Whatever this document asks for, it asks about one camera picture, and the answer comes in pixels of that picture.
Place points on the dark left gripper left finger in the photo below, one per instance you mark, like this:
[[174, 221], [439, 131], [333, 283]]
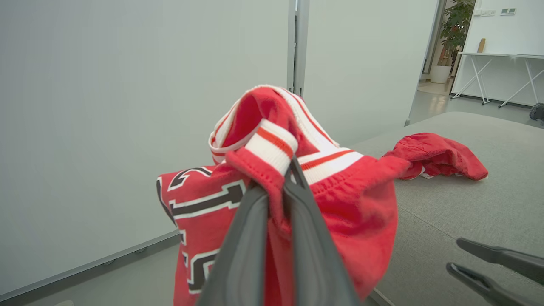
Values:
[[242, 255]]

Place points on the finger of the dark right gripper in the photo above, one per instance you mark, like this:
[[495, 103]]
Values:
[[484, 287], [514, 260]]

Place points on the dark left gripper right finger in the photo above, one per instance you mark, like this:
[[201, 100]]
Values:
[[314, 263]]

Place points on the red jersey with striped trim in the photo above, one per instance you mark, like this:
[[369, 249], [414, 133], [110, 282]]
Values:
[[361, 204]]

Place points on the red sports jersey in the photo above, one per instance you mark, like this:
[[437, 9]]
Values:
[[437, 153]]

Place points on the black rubber wheel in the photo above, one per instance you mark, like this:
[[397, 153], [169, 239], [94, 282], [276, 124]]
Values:
[[537, 112]]

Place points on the white plant pot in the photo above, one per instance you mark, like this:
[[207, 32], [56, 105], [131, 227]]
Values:
[[440, 74]]

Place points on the white trestle table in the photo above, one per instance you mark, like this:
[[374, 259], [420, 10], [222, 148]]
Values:
[[501, 55]]

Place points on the small wooden block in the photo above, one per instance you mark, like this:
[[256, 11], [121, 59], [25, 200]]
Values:
[[481, 46]]

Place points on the green potted plant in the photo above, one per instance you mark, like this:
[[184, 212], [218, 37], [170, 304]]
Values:
[[457, 25]]

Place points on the grey partition bottom rail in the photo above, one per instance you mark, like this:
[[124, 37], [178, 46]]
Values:
[[85, 265]]

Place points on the grey partition post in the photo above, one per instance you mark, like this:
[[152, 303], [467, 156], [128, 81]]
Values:
[[291, 42], [302, 42]]

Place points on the wall switch panel green lights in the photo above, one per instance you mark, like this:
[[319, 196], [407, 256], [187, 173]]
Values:
[[508, 12]]

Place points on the white wall switch panel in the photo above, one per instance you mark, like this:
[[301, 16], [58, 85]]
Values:
[[486, 12]]

